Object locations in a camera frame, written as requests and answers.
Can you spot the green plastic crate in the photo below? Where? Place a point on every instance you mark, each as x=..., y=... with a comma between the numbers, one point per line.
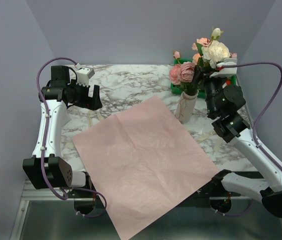
x=177, y=89

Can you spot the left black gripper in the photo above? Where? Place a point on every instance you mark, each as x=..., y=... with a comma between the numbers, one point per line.
x=93, y=103

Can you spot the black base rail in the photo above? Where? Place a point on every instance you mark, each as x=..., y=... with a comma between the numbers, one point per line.
x=212, y=191

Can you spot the white ceramic vase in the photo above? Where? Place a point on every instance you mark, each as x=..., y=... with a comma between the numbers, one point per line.
x=185, y=107

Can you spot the white flower stem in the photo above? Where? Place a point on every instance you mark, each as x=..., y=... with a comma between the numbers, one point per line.
x=215, y=35

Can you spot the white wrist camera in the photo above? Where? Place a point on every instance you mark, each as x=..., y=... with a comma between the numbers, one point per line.
x=84, y=74
x=227, y=67

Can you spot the beige printed ribbon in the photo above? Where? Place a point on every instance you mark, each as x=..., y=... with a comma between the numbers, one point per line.
x=93, y=114

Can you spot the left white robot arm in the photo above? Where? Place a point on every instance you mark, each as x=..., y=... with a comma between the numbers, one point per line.
x=46, y=166

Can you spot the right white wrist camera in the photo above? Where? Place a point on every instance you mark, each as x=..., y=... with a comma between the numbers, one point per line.
x=227, y=67

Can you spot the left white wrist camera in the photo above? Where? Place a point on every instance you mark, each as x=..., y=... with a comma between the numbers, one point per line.
x=84, y=74

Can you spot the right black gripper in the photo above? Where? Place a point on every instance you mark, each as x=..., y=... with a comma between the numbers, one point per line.
x=198, y=74

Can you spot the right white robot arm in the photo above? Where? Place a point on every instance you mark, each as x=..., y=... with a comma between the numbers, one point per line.
x=223, y=102

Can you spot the pink wrapping paper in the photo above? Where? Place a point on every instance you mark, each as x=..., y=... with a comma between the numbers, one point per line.
x=144, y=162

